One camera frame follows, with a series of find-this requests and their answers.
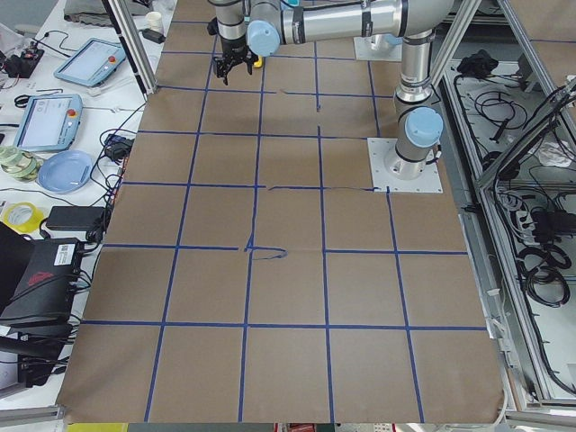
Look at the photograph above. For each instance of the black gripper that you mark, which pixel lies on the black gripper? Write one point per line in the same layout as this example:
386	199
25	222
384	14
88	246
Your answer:
232	48

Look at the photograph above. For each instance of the upper teach pendant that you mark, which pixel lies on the upper teach pendant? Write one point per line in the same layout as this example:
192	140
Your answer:
92	64

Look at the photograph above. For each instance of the teach pendant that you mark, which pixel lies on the teach pendant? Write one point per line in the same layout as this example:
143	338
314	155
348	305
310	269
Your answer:
92	64
49	123

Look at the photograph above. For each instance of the lower teach pendant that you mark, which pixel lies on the lower teach pendant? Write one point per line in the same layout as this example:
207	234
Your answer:
49	123

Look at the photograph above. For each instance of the black power adapter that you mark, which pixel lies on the black power adapter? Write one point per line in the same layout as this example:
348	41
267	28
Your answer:
74	218

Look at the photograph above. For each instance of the yellow tape roll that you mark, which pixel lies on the yellow tape roll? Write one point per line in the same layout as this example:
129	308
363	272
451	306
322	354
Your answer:
23	217

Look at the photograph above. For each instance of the black laptop computer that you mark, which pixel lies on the black laptop computer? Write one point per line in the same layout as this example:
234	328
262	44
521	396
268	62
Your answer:
37	293

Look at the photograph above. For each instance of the aluminium frame post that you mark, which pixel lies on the aluminium frame post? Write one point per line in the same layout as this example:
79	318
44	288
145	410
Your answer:
129	37

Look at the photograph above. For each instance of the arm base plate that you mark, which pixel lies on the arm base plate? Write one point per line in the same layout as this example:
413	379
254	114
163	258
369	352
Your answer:
391	173
380	47

